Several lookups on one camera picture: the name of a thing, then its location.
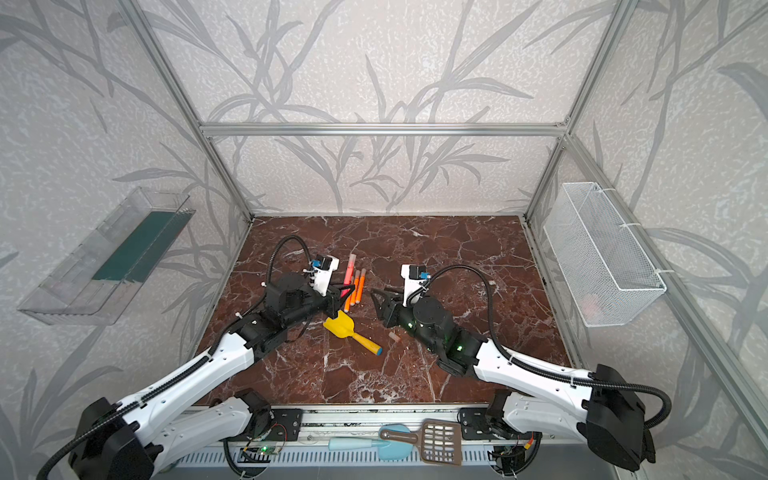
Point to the orange marker pen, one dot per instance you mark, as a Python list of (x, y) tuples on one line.
[(353, 296), (348, 297), (359, 290)]

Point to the white wire mesh basket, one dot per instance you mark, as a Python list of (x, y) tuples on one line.
[(609, 275)]

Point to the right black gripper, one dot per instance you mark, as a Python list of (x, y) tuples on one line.
[(393, 306)]

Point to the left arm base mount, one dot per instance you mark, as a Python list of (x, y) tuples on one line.
[(270, 425)]

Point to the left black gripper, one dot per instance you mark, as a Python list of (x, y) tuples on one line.
[(330, 302)]

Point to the yellow toy shovel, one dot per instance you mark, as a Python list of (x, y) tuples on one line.
[(342, 326)]

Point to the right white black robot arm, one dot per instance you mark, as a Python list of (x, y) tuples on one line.
[(597, 407)]

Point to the small circuit board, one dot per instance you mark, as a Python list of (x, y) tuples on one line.
[(259, 453)]

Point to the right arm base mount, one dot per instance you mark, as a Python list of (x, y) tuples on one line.
[(487, 423)]

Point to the clear plastic wall tray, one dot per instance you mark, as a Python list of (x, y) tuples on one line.
[(95, 283)]

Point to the aluminium front rail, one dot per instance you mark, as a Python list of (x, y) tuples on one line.
[(372, 417)]

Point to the light blue silicone spatula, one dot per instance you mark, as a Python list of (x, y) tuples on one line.
[(387, 450)]

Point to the brown slotted spatula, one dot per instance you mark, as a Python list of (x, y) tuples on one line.
[(438, 442)]

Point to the red marker pen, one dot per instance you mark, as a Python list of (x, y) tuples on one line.
[(350, 269)]

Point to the aluminium cage frame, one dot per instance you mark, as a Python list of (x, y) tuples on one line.
[(746, 397)]

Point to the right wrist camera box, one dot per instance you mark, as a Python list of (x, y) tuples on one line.
[(415, 278)]

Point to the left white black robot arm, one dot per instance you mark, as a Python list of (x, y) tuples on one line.
[(138, 436)]

